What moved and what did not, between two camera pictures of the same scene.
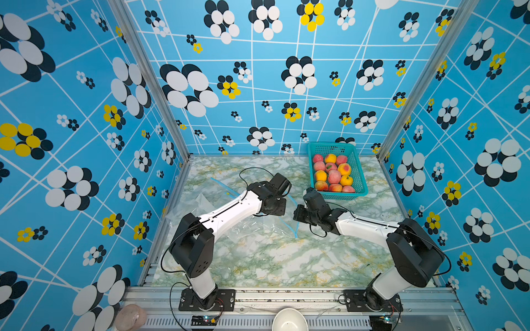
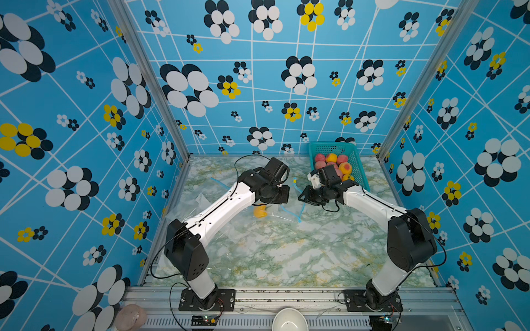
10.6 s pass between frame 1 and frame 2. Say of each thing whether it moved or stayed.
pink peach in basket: stayed
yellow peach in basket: stayed
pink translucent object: stayed
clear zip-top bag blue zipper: moved
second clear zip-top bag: stayed
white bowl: stayed
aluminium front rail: stayed
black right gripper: moved
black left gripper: moved
